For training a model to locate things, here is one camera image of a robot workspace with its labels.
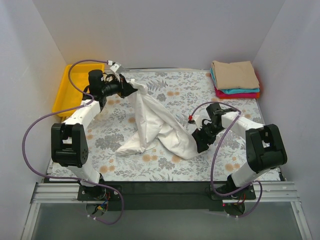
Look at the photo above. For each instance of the white t shirt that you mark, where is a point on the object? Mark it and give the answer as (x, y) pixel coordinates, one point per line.
(154, 121)

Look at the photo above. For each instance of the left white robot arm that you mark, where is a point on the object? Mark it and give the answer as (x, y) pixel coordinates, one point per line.
(69, 146)

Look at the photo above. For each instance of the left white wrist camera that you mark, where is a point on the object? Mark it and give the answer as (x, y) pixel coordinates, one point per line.
(115, 68)

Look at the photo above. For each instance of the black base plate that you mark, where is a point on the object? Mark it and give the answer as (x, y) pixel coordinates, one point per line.
(161, 195)

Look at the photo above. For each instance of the floral patterned table mat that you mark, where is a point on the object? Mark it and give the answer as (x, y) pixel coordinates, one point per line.
(180, 92)

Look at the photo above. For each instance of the beige folded t shirt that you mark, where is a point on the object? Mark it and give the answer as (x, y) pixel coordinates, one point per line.
(234, 75)

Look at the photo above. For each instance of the teal folded t shirt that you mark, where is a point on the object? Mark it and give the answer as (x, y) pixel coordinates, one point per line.
(232, 90)

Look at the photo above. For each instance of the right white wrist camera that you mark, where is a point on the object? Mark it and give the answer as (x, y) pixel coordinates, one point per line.
(196, 120)

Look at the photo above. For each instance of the pink folded t shirt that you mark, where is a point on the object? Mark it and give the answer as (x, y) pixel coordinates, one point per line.
(222, 95)

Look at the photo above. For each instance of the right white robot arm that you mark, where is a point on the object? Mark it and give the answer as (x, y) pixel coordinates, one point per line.
(264, 146)

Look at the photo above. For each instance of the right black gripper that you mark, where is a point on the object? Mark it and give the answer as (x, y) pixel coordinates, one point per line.
(204, 131)

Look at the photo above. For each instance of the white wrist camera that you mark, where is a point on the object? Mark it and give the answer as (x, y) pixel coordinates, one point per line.
(196, 120)
(115, 68)

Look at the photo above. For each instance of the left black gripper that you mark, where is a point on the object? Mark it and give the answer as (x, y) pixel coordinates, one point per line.
(122, 85)

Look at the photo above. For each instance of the aluminium frame rail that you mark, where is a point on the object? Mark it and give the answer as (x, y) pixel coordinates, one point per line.
(59, 192)

